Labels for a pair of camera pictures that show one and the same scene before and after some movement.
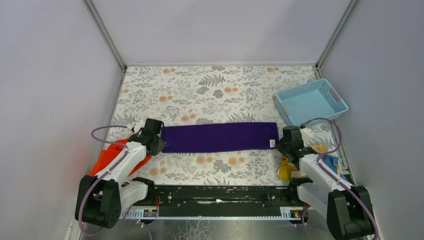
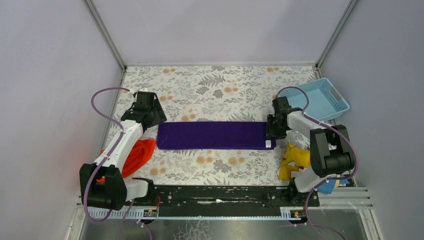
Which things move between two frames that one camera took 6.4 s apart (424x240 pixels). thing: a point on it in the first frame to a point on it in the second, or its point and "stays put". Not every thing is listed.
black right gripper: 282,147 to 274,127
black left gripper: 159,144 to 152,116
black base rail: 222,197 stays put
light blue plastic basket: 303,103 stays put
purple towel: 226,137 stays put
